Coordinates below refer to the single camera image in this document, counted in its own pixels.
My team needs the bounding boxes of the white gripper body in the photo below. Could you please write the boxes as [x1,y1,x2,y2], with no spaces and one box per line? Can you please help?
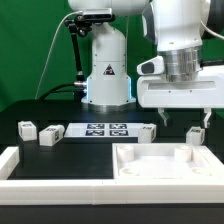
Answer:
[137,74,224,109]

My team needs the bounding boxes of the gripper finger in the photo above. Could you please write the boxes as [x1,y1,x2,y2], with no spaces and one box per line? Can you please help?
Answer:
[158,108,172,127]
[203,108,212,129]

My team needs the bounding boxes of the white square tabletop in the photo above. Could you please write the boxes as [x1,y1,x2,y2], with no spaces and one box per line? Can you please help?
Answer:
[112,143,224,180]

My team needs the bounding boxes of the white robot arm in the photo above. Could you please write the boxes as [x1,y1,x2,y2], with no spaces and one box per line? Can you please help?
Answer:
[68,0,224,121]

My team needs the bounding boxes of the white fiducial marker sheet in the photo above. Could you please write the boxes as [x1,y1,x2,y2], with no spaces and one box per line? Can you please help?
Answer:
[65,123,143,138]

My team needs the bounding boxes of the white U-shaped fence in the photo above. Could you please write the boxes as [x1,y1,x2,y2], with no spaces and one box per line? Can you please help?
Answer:
[0,147,224,205]

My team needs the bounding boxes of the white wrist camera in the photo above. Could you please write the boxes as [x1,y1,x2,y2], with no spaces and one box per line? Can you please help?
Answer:
[137,56,165,75]

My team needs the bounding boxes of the black cables at base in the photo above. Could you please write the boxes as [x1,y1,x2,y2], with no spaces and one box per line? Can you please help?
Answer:
[34,82,88,101]

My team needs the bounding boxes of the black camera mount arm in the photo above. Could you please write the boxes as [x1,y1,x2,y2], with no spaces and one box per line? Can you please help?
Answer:
[64,14,115,84]

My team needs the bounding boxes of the white cable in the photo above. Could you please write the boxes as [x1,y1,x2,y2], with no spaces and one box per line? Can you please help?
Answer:
[34,10,84,100]

